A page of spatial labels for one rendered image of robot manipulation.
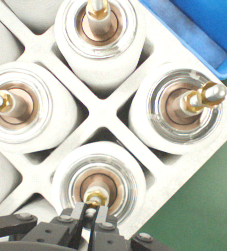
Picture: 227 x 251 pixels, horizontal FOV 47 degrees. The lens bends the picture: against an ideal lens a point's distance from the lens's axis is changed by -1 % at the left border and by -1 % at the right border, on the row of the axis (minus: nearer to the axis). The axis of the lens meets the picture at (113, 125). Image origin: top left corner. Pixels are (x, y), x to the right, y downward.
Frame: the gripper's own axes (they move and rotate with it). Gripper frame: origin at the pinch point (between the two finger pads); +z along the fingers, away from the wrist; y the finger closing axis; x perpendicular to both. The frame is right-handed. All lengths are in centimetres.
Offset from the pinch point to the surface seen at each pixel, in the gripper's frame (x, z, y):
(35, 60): 13.6, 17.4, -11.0
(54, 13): 19.7, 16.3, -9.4
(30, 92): 8.5, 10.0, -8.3
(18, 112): 6.4, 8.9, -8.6
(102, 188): 1.0, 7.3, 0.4
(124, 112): 10.0, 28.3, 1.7
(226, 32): 27.4, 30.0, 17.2
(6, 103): 6.8, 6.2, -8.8
